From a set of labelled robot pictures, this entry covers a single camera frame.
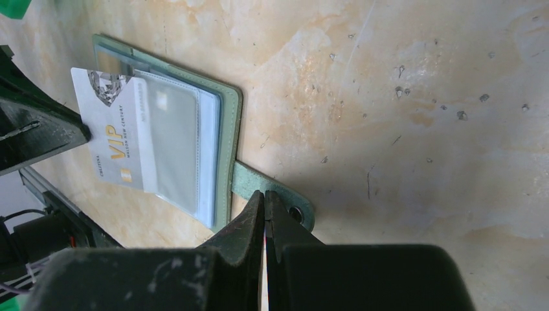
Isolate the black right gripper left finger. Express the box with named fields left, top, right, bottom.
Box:
left=24, top=191, right=265, bottom=310

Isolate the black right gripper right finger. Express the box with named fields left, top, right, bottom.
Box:
left=265, top=191, right=474, bottom=310

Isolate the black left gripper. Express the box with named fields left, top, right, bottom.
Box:
left=1, top=45, right=121, bottom=297

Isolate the white VIP card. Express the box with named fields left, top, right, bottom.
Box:
left=70, top=67, right=203, bottom=211

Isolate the sage green card holder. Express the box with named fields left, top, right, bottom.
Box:
left=92, top=34, right=315, bottom=233

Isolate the green plastic bin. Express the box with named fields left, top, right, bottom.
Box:
left=0, top=0, right=31, bottom=19

